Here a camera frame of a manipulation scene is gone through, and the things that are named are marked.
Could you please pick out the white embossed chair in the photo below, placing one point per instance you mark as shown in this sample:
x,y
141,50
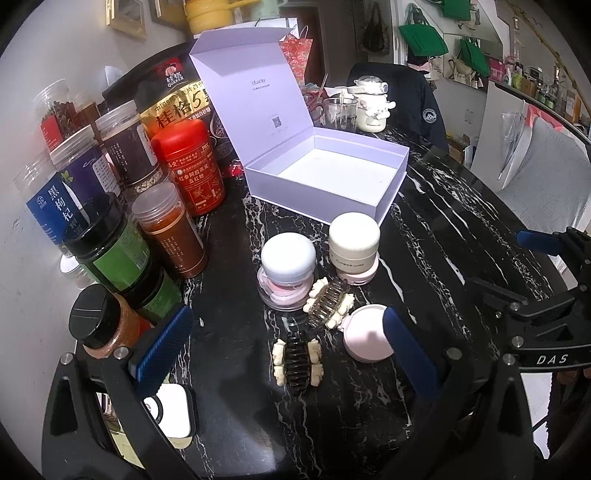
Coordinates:
x,y
545,170

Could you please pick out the brown spice jar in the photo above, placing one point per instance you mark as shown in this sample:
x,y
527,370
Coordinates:
x,y
171,235

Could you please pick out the pink round compact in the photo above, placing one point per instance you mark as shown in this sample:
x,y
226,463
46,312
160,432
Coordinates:
x,y
367,337

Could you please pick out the lavender gift box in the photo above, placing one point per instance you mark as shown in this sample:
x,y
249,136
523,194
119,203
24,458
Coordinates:
x,y
332,170

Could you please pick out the spice shaker black cap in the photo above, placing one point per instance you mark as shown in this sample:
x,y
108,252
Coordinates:
x,y
99,323

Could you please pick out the yellow bowl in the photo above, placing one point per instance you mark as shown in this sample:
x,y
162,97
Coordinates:
x,y
207,14

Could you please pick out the clear glass cup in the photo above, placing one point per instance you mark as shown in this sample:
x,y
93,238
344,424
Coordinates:
x,y
339,113

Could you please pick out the dark navy jacket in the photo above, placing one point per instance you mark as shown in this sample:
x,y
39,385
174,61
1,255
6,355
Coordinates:
x,y
411,110

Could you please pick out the red label plastic jar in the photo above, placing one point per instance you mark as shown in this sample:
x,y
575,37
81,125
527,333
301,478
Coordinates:
x,y
55,115

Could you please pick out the red patterned paper bag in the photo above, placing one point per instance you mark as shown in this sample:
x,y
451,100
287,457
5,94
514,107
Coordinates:
x,y
295,55

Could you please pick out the red tin can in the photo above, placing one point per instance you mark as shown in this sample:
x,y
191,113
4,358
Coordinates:
x,y
191,170

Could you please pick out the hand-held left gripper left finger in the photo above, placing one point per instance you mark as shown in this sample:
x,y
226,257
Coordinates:
x,y
161,344

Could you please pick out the white dome case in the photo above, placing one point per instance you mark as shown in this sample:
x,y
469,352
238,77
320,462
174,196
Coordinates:
x,y
288,254

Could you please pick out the black flower hair claw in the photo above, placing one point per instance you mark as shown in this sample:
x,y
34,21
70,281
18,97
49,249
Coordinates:
x,y
295,364

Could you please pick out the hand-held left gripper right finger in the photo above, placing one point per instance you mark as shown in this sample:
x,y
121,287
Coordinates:
x,y
411,357

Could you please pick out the green tote bag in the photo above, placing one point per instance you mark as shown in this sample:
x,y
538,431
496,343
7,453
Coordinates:
x,y
422,39
475,55
457,7

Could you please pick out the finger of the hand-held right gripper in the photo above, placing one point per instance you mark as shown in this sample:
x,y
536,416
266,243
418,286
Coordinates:
x,y
538,242
494,293

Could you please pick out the black and gold oatmeal bag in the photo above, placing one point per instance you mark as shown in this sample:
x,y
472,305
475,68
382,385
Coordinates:
x,y
171,97

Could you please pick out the dark hanging handbag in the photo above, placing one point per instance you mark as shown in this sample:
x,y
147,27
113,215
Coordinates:
x,y
376,27

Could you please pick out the cream jar with pink base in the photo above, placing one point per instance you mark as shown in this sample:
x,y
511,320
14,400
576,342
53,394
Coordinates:
x,y
353,244

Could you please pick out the picture frame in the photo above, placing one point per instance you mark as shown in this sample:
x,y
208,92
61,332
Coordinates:
x,y
168,11
129,16

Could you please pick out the clear brown flower hair claw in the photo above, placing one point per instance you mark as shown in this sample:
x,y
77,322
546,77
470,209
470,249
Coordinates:
x,y
325,302

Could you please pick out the green label jar black lid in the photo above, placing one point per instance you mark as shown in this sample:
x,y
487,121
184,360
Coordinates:
x,y
113,254
159,295

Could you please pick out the row of shelf bottles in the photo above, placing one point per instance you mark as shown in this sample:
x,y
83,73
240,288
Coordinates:
x,y
531,78

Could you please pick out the blue label plastic jar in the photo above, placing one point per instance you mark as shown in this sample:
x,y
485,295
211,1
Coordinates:
x,y
53,207

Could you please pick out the purple label plastic jar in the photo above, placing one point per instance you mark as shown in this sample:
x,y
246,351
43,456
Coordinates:
x,y
87,170

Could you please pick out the white cartoon dog mug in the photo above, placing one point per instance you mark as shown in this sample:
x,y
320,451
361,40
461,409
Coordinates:
x,y
371,108

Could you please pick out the white flat device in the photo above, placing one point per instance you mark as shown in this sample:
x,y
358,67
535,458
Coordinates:
x,y
173,410

